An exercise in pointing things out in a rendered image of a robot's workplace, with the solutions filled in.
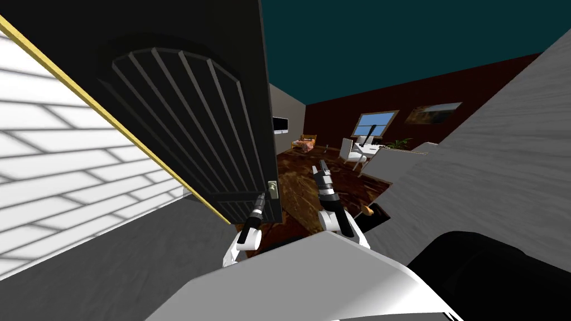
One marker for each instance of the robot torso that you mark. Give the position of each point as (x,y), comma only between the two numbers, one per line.
(290,285)

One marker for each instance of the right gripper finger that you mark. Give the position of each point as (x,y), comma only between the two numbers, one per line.
(315,170)
(324,166)

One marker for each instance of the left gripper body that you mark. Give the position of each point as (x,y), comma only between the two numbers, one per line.
(259,203)

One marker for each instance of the black ribbed door leaf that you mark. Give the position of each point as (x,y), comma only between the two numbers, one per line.
(178,111)

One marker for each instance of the blue window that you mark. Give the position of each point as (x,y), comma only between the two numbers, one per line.
(374,124)

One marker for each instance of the orange bed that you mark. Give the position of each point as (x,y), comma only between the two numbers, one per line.
(304,143)

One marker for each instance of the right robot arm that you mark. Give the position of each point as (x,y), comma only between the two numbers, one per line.
(490,276)

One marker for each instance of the green potted plant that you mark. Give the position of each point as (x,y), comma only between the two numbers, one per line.
(399,144)

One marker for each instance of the wall television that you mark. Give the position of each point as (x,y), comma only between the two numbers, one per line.
(280,125)

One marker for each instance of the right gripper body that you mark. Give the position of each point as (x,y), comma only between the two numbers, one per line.
(324,182)

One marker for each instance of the white armchair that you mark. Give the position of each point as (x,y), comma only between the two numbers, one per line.
(351,151)

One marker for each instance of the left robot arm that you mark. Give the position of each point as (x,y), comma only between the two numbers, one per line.
(250,225)

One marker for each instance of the white table with black lamp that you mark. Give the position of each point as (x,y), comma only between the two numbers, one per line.
(369,146)

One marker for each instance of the dark landscape wall picture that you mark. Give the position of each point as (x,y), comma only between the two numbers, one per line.
(432,113)

